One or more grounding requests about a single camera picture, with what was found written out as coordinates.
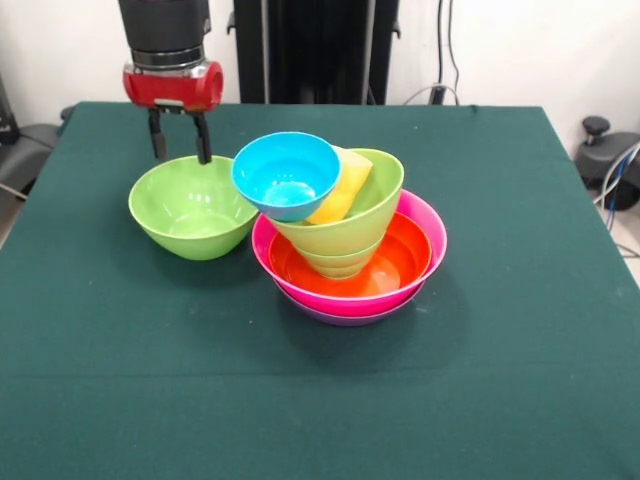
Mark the dark green tablecloth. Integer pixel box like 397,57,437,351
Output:
0,102,640,480

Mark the small blue bowl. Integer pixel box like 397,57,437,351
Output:
231,130,343,224

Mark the black office chair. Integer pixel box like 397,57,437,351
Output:
0,74,74,201

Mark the yellow cup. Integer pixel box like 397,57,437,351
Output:
305,144,375,226

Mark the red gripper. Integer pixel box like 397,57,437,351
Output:
122,59,225,166

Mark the pink bowl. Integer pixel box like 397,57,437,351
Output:
251,188,449,317

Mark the black chair with round knob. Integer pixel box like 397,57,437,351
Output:
574,115,640,211

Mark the medium green bowl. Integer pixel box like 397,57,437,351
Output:
267,148,405,257

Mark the large green bowl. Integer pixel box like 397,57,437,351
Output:
127,154,260,262

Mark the small ribbed green bowl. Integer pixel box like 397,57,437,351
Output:
294,238,381,280

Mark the blue and white cable bundle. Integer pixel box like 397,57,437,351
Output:
592,142,640,211

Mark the purple bowl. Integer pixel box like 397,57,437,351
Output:
294,293,421,328

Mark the black wall cable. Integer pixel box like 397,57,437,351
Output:
437,0,461,105

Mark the orange bowl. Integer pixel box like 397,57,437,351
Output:
268,210,433,297

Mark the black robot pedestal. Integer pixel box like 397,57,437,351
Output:
227,0,401,106

